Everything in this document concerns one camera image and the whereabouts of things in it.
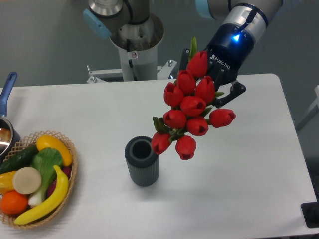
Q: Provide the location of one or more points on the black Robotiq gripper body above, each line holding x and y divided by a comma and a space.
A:
226, 53

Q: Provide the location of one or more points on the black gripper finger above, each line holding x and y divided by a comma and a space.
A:
236, 90
184, 60

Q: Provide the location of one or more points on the red tulip bouquet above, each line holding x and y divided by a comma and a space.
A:
190, 97

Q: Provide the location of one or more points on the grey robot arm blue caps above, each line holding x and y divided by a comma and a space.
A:
252, 16

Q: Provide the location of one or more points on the dark grey ribbed vase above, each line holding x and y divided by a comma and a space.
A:
142, 161

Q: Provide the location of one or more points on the black device at table edge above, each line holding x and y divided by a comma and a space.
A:
311, 214

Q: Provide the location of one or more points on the red plastic radish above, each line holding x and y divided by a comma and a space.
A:
67, 171

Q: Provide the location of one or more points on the yellow plastic squash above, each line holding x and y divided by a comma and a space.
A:
47, 141

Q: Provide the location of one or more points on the green plastic bok choy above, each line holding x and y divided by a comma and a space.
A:
43, 162

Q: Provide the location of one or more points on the woven wicker basket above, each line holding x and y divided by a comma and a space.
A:
25, 143

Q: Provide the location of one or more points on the green plastic cucumber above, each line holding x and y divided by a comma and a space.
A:
20, 160

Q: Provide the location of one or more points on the yellow plastic banana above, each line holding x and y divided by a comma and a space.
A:
50, 204

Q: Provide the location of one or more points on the beige round disc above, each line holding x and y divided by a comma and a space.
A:
26, 180

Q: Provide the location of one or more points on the yellow plastic pepper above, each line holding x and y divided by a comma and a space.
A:
6, 182

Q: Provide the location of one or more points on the orange plastic fruit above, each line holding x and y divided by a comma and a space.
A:
14, 203

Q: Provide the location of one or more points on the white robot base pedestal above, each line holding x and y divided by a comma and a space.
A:
138, 49

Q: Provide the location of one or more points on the white frame at right edge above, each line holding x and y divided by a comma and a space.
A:
310, 112

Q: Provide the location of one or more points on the blue handled saucepan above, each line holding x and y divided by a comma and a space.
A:
8, 135

